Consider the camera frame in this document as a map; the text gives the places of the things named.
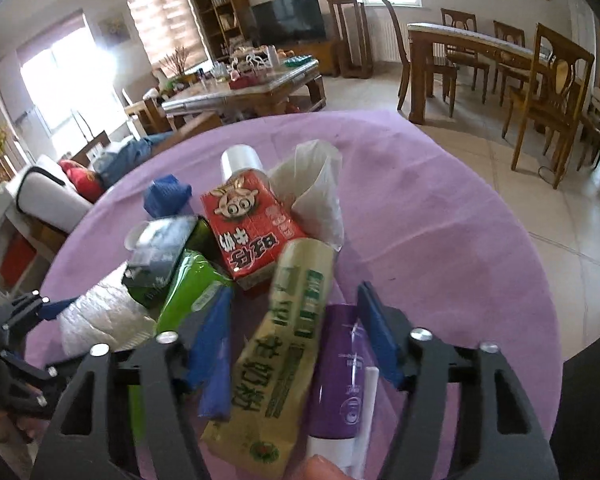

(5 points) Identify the purple tube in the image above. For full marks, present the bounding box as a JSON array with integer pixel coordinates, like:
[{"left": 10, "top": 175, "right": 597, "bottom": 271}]
[{"left": 306, "top": 304, "right": 379, "bottom": 479}]

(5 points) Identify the cream yellow snack packet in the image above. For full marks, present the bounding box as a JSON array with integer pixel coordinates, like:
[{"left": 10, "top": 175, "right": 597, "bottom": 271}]
[{"left": 201, "top": 238, "right": 336, "bottom": 479}]

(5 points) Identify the black small packet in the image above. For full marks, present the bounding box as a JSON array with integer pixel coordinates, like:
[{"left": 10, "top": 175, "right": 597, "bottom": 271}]
[{"left": 122, "top": 214, "right": 212, "bottom": 310}]

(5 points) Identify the green snack packet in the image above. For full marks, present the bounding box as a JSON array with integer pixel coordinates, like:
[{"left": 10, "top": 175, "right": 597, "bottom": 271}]
[{"left": 156, "top": 249, "right": 233, "bottom": 422}]

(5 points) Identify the red milk carton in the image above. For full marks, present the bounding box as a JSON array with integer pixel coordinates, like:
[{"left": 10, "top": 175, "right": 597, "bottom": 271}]
[{"left": 201, "top": 169, "right": 306, "bottom": 290}]

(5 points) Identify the right hand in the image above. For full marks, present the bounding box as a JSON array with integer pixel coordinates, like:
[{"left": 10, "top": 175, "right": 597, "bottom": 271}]
[{"left": 291, "top": 455, "right": 352, "bottom": 480}]

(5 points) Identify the white sofa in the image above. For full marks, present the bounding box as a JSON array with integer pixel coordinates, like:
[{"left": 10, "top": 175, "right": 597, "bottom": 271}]
[{"left": 6, "top": 155, "right": 92, "bottom": 234}]

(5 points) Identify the red cushion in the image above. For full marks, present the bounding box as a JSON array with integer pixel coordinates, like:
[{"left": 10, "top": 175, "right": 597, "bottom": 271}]
[{"left": 58, "top": 159, "right": 105, "bottom": 204}]

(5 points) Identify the purple tablecloth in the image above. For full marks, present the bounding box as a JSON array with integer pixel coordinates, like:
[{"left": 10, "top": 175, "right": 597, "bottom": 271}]
[{"left": 42, "top": 110, "right": 562, "bottom": 431}]

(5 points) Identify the white crumpled tissue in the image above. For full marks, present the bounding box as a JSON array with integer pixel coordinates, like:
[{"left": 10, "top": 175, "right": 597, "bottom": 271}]
[{"left": 268, "top": 139, "right": 344, "bottom": 252}]

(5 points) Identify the wooden chair left of table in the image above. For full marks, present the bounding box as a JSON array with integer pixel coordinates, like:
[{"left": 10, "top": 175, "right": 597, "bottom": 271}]
[{"left": 381, "top": 0, "right": 458, "bottom": 117}]

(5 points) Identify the wooden chair near front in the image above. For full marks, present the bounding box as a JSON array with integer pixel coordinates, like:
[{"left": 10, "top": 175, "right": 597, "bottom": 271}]
[{"left": 502, "top": 24, "right": 595, "bottom": 188}]

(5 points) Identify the cluttered coffee table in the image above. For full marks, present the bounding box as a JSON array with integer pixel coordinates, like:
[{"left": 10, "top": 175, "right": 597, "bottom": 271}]
[{"left": 161, "top": 56, "right": 326, "bottom": 122}]

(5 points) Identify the window roller blind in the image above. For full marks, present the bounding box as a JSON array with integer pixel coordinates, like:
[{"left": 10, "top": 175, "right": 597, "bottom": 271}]
[{"left": 126, "top": 0, "right": 210, "bottom": 76}]

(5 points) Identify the tall wooden stand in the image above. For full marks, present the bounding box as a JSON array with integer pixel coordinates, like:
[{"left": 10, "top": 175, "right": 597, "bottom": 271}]
[{"left": 327, "top": 0, "right": 374, "bottom": 79}]

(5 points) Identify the wooden dining table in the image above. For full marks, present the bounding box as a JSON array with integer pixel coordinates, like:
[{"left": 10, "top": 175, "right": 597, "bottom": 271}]
[{"left": 406, "top": 22, "right": 556, "bottom": 126}]

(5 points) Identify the wooden chair far side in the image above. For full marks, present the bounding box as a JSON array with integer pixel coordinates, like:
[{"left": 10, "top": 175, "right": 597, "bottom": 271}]
[{"left": 439, "top": 8, "right": 491, "bottom": 106}]

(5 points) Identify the wooden bookshelf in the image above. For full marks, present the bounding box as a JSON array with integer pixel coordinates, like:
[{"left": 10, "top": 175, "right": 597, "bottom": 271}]
[{"left": 193, "top": 0, "right": 251, "bottom": 62}]

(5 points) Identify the black television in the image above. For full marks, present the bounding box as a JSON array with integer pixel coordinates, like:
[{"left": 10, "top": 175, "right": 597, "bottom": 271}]
[{"left": 251, "top": 0, "right": 327, "bottom": 46}]

